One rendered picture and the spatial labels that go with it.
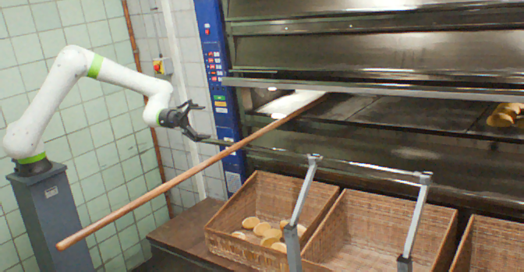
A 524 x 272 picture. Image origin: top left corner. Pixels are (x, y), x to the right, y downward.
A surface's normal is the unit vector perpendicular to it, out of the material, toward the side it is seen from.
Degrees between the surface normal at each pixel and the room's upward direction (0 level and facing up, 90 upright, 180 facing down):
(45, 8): 90
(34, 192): 90
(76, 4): 90
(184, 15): 90
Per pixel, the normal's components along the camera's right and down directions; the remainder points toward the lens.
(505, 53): -0.62, -0.02
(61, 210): 0.78, 0.09
